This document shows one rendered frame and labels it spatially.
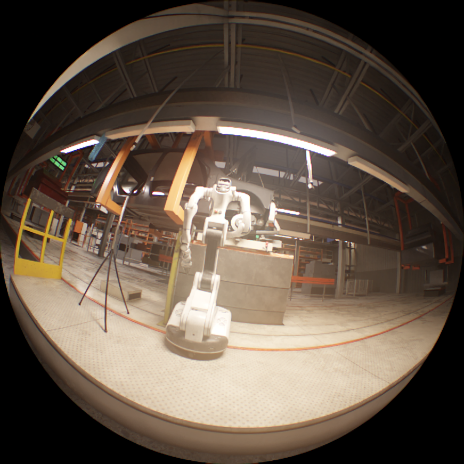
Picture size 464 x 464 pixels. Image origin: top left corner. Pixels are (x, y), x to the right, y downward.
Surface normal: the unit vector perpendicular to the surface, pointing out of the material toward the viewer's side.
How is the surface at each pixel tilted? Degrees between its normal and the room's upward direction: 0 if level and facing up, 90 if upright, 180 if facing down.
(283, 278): 90
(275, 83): 180
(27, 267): 90
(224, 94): 180
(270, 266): 90
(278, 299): 90
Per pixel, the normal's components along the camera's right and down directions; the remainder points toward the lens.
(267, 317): 0.01, -0.25
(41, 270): 0.99, 0.15
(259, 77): -0.15, 0.96
